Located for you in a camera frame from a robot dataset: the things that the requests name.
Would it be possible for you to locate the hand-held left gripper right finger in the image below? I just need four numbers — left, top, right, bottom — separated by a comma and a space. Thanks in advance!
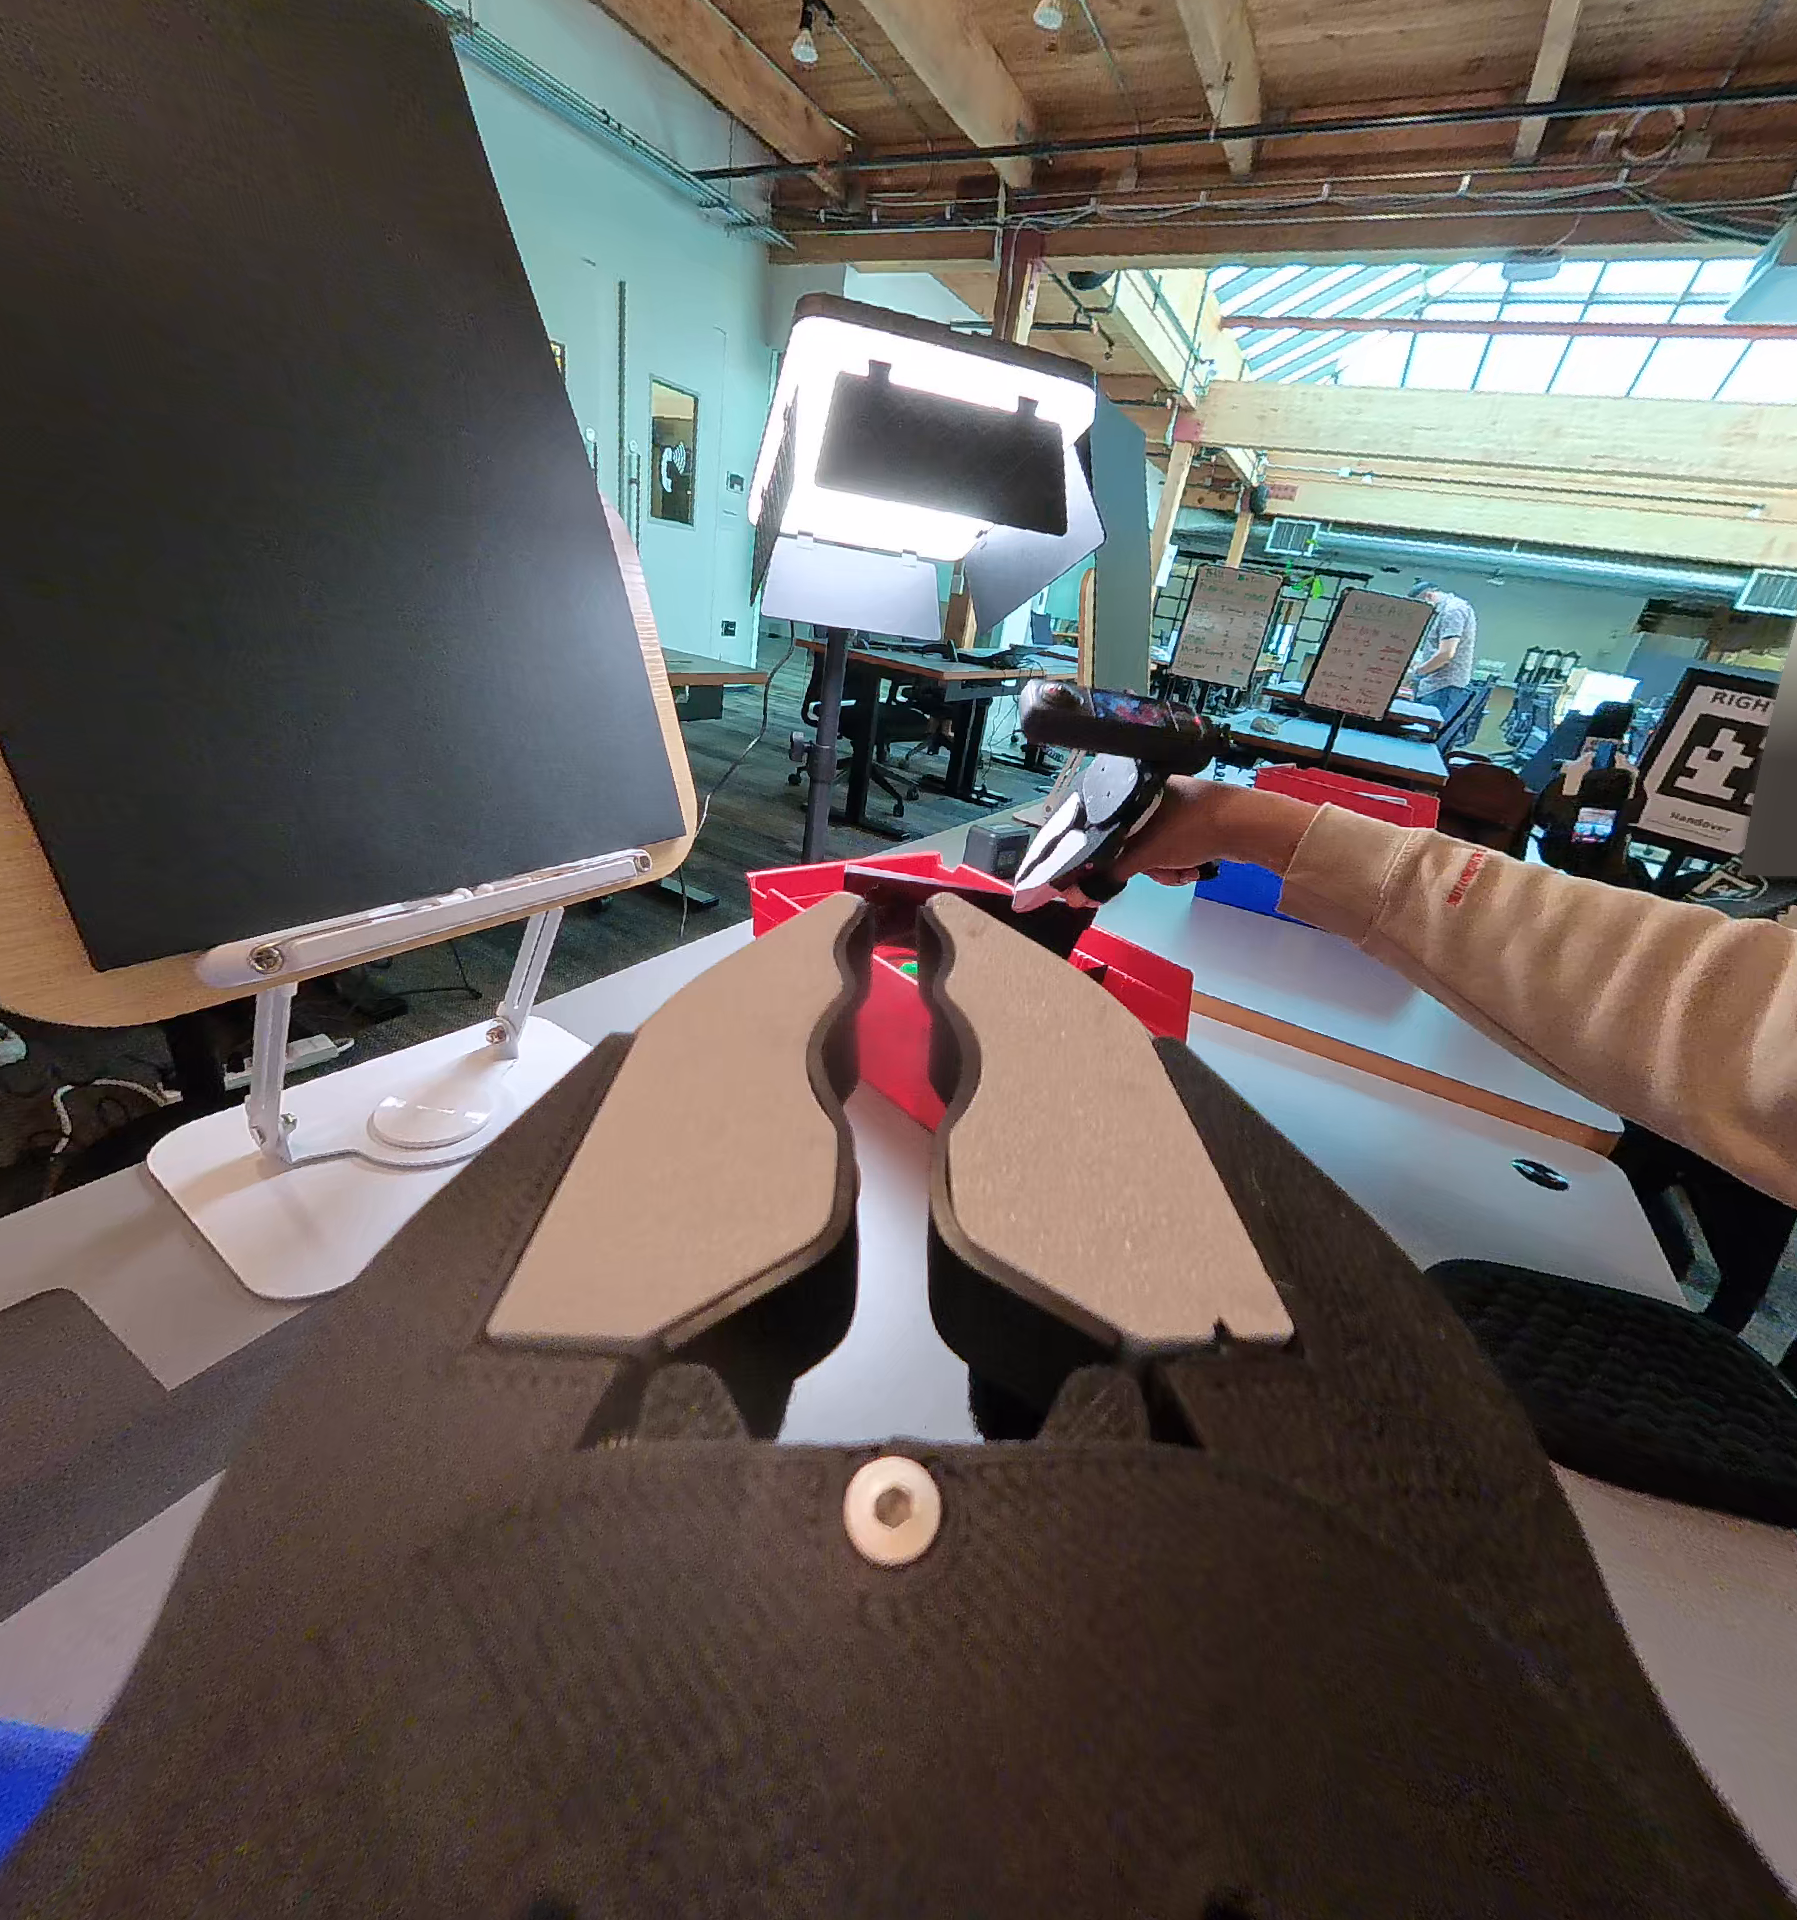
917, 892, 1296, 1364

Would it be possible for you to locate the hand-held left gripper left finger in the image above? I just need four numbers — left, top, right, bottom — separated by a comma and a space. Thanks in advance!
482, 892, 877, 1357

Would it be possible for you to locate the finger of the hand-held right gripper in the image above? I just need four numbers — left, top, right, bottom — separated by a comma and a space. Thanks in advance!
1009, 778, 1099, 915
1079, 755, 1150, 890

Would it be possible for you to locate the red plastic bin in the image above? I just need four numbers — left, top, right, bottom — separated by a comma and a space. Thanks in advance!
1255, 762, 1443, 828
748, 852, 1195, 1134

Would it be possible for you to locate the person's right forearm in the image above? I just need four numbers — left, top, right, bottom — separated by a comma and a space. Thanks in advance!
1278, 802, 1797, 1238

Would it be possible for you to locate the person's right hand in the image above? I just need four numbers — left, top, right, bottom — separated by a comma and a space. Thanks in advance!
1097, 779, 1296, 906

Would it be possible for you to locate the grey upright panel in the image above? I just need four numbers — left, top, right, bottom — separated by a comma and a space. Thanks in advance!
1090, 397, 1156, 693

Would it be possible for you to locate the background wooden desk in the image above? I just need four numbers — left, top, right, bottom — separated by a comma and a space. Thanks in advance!
794, 638, 1058, 842
662, 648, 775, 725

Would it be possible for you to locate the easel whiteboard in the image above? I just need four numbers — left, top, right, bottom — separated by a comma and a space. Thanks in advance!
1167, 561, 1289, 693
1301, 588, 1439, 721

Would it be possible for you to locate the black office chair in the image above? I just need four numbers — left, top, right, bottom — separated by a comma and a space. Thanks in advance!
836, 681, 947, 824

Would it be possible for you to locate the studio light panel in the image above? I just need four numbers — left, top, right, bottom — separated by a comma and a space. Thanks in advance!
748, 293, 1107, 640

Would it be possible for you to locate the white power strip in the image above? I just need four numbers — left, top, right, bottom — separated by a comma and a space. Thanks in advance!
223, 1033, 358, 1092

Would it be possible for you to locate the wooden board with black sheet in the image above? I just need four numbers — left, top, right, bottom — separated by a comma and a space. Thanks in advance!
0, 0, 698, 1028

